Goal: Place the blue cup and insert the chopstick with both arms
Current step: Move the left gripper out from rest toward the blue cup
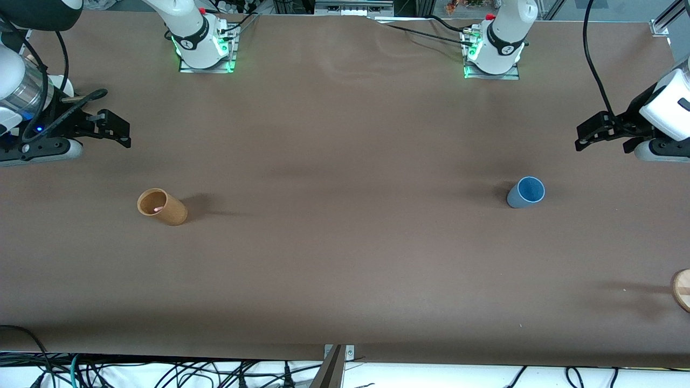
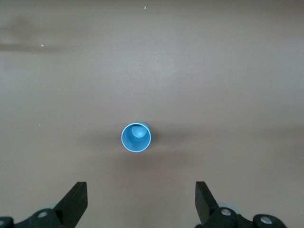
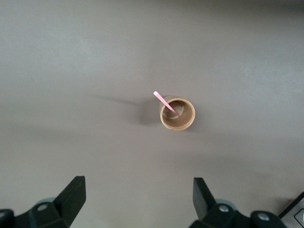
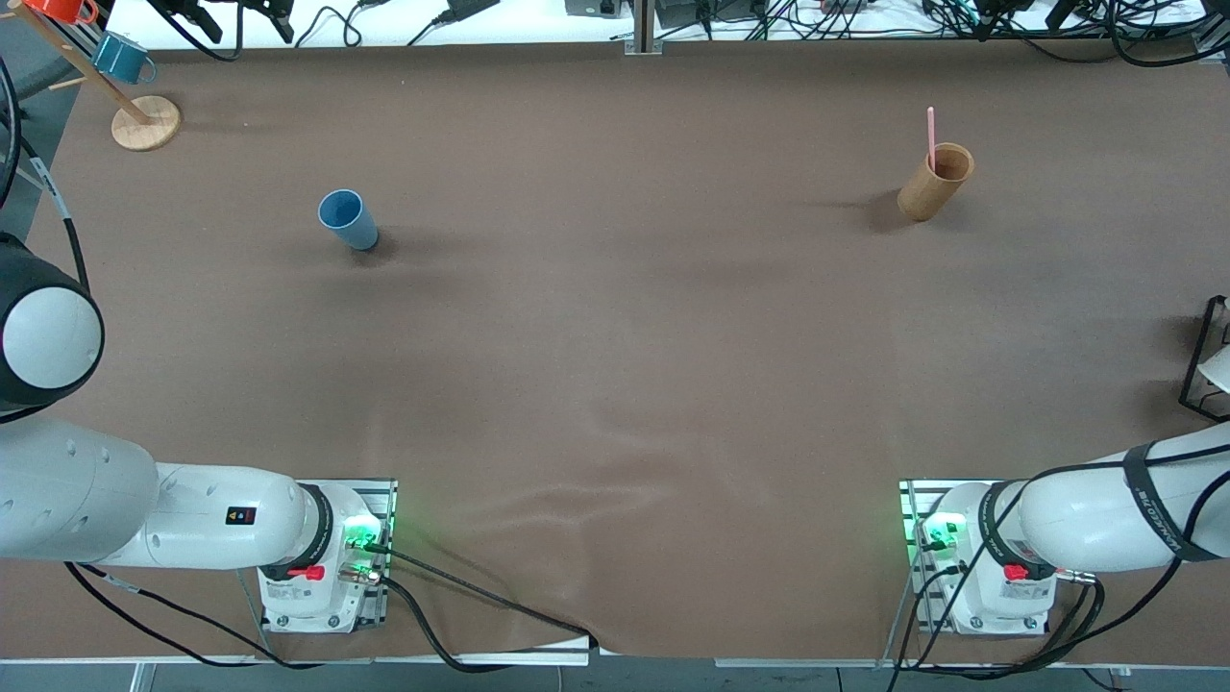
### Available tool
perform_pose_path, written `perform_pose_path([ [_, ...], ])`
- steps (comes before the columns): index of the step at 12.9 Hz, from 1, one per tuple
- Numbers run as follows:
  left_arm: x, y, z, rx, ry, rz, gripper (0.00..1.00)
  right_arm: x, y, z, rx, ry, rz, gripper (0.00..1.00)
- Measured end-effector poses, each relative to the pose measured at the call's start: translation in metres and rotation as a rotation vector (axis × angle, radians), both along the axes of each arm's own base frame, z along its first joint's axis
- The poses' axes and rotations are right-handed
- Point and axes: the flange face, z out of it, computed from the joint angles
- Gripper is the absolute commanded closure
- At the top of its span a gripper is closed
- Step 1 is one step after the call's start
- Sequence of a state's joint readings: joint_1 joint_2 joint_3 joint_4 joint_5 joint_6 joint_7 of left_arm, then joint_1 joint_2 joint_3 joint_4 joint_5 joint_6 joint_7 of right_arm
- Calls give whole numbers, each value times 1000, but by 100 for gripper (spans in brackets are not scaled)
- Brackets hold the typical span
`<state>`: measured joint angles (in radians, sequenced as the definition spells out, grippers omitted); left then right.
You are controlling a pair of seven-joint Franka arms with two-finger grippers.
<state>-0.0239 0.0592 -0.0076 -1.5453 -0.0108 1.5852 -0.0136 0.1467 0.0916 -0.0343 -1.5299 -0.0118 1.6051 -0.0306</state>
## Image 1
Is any blue plastic cup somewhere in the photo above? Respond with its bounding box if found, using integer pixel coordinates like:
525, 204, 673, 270
507, 176, 546, 209

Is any brown cork cup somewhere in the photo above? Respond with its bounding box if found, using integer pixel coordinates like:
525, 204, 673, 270
137, 188, 188, 226

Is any round wooden coaster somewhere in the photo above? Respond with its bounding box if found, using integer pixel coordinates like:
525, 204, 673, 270
671, 268, 690, 313

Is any brown table cover sheet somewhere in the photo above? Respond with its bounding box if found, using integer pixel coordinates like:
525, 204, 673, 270
0, 10, 690, 368

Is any grey equipment box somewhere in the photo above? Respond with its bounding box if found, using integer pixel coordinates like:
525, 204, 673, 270
314, 0, 395, 17

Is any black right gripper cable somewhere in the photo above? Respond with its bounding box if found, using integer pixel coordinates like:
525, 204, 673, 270
20, 88, 109, 145

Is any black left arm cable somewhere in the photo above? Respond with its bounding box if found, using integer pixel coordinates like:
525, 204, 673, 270
583, 0, 616, 117

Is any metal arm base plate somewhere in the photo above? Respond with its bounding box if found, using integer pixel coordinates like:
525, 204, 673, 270
463, 27, 521, 81
178, 23, 238, 74

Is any black base power cable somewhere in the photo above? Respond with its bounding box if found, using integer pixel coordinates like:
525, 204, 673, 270
376, 15, 476, 48

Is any black floor cable bundle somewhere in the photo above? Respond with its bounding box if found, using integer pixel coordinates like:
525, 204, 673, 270
0, 325, 324, 388

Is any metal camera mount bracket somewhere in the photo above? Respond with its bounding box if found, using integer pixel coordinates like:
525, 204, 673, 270
310, 344, 355, 388

